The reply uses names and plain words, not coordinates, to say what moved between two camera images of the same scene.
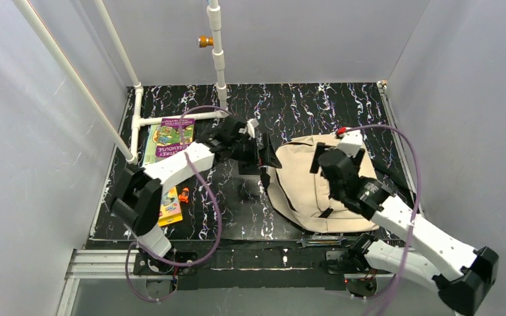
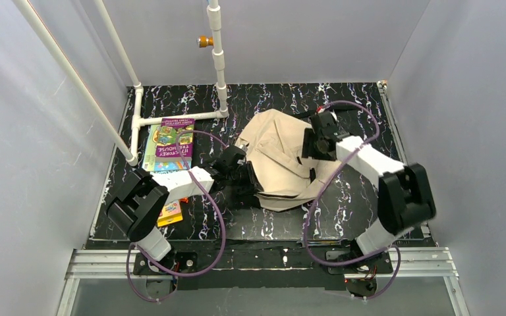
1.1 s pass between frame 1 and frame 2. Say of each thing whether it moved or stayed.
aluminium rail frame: stayed
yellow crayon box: stayed
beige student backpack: moved
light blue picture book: stayed
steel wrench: stayed
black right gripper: moved
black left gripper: moved
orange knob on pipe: stayed
